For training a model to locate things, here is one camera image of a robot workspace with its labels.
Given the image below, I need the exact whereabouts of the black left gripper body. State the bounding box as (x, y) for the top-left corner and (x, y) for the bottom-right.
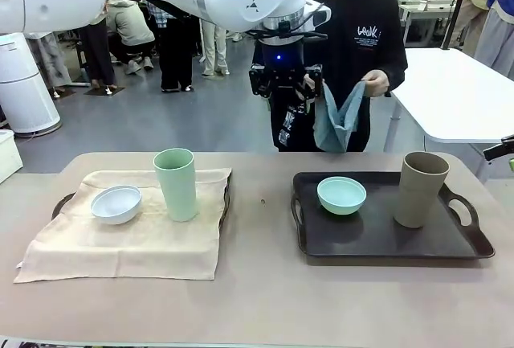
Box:
(255, 35), (308, 88)

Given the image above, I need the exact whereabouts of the teal cloth mat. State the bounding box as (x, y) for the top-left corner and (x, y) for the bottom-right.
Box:
(312, 81), (367, 152)

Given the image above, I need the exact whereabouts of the beige cloth mat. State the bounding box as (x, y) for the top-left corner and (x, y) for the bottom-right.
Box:
(13, 167), (233, 284)

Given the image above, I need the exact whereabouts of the person's left forearm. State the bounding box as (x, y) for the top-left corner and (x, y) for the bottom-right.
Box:
(383, 48), (409, 99)

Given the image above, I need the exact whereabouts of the person's right hand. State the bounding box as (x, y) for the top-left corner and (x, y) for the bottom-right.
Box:
(301, 73), (319, 98)

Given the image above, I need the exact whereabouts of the person's left hand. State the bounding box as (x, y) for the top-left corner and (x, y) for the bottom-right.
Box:
(361, 69), (391, 98)

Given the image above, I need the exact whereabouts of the bystander in white trousers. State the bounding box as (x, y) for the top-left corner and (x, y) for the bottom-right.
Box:
(199, 18), (230, 77)

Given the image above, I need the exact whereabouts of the white side table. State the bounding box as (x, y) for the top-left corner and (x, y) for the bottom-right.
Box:
(391, 45), (514, 154)

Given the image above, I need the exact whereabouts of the person in black shirt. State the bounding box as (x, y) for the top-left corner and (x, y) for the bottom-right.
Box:
(271, 0), (409, 153)

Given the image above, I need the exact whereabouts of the bystander in blue checked shirt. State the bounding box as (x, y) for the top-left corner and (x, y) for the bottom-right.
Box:
(146, 0), (194, 93)

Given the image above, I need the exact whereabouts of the tall brown cup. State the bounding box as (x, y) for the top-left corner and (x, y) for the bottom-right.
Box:
(393, 150), (450, 229)

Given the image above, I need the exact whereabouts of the light green bowl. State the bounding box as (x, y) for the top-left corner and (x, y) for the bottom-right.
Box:
(316, 175), (368, 216)

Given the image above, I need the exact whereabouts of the bystander in grey skirt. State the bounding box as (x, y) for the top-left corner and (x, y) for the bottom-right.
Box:
(473, 0), (514, 80)

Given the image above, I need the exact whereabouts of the white background workbench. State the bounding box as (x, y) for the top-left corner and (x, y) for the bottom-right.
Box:
(395, 0), (459, 47)

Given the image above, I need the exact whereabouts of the tall light green cup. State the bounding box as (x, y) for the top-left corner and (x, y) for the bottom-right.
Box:
(153, 147), (198, 223)

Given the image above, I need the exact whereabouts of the bystander in yellow top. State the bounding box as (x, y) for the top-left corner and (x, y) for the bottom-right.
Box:
(457, 0), (499, 50)

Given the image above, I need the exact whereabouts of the crouching bystander grey hoodie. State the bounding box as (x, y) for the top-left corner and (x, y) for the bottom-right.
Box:
(104, 0), (157, 76)

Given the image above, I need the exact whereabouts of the black pole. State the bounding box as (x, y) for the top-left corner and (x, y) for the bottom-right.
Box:
(440, 0), (475, 51)

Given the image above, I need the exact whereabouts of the bystander in dark skirt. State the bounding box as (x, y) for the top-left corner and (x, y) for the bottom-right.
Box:
(78, 0), (118, 92)

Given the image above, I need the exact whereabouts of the white bowl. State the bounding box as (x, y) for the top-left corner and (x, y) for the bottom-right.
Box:
(90, 185), (143, 226)

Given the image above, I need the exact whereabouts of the bystander in light trousers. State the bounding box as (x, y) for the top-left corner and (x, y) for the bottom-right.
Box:
(38, 33), (71, 99)

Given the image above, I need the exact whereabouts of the white air purifier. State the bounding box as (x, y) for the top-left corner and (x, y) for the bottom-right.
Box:
(0, 33), (63, 137)

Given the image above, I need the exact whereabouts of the white box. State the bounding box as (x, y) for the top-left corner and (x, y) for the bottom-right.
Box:
(0, 129), (24, 183)

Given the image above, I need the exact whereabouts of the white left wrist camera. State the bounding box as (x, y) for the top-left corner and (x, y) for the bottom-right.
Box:
(304, 0), (332, 28)

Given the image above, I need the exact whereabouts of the dark brown handled tray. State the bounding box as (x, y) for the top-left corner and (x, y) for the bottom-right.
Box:
(292, 170), (496, 260)
(51, 170), (233, 236)

